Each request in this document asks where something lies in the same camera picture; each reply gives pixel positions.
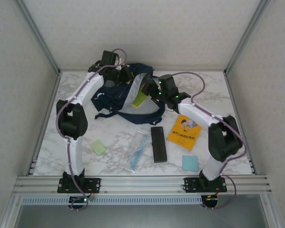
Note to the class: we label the green notebook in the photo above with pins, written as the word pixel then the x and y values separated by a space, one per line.
pixel 139 101

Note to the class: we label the navy blue backpack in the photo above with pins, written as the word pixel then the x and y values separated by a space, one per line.
pixel 114 97

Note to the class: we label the yellow picture book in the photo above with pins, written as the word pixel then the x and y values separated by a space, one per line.
pixel 184 134

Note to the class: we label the black pencil case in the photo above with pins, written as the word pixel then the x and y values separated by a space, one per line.
pixel 159 145

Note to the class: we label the clear bag of blue rulers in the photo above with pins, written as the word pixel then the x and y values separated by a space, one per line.
pixel 137 149

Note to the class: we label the blue sticky note pad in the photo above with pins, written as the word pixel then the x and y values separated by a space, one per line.
pixel 190 163

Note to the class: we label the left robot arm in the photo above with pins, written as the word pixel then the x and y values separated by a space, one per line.
pixel 72 154

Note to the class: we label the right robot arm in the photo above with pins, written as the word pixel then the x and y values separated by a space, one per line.
pixel 224 142

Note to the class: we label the green sticky note pad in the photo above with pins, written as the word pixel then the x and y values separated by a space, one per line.
pixel 98 147

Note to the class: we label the small controller board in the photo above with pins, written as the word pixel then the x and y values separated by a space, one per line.
pixel 210 200
pixel 79 200

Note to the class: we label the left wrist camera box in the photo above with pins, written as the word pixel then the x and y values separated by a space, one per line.
pixel 122 64

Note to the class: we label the aluminium table back rail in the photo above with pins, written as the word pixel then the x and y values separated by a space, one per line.
pixel 192 70

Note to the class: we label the aluminium table side rail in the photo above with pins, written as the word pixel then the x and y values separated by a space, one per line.
pixel 232 95
pixel 50 107

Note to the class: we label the aluminium frame post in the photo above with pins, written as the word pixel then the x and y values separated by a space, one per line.
pixel 245 38
pixel 40 38

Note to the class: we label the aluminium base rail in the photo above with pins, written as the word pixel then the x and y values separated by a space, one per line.
pixel 142 184

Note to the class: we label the aluminium frame leg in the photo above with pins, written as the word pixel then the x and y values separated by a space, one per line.
pixel 10 211
pixel 272 211

